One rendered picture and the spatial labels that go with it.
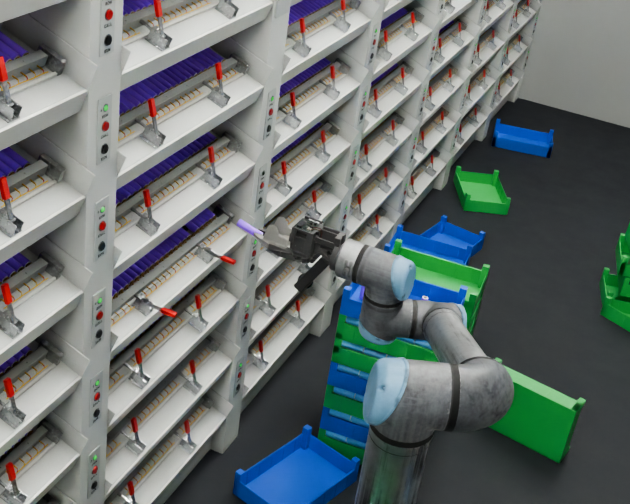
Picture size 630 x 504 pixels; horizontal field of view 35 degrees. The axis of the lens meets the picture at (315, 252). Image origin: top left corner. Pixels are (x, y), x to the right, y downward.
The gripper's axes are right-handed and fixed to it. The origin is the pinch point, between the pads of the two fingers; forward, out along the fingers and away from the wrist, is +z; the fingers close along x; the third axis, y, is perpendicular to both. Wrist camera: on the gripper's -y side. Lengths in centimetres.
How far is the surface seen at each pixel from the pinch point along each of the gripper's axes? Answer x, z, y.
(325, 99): -63, 13, 11
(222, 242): -5.7, 12.3, -8.8
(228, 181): -1.4, 10.5, 10.1
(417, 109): -155, 11, -20
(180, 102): 12.7, 16.9, 32.0
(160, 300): 24.4, 11.1, -9.3
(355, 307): -32.2, -16.3, -30.6
